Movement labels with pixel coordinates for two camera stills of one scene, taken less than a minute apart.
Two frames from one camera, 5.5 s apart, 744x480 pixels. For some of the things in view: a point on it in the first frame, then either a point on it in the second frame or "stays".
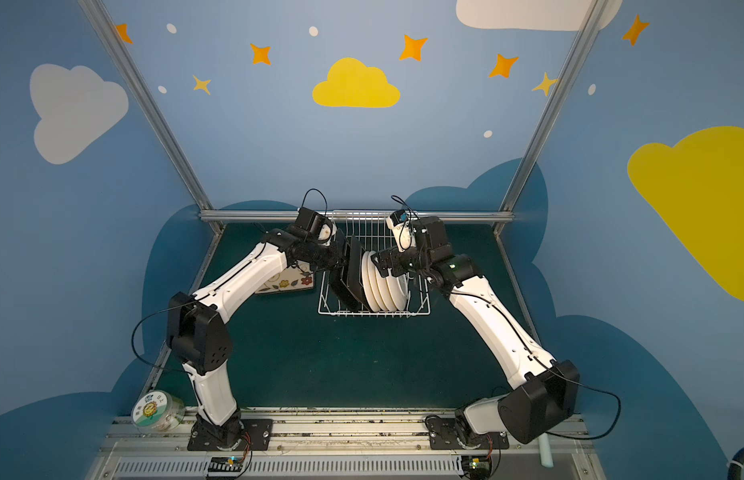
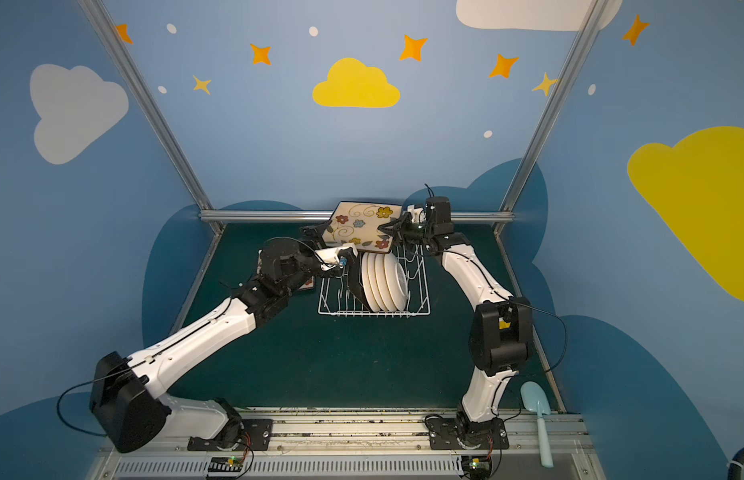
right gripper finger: (382, 258) to (392, 227)
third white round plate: (386, 292) stays
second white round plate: (373, 285) stays
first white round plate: (365, 283) stays
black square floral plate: (353, 282) stays
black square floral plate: (339, 278) to (357, 224)
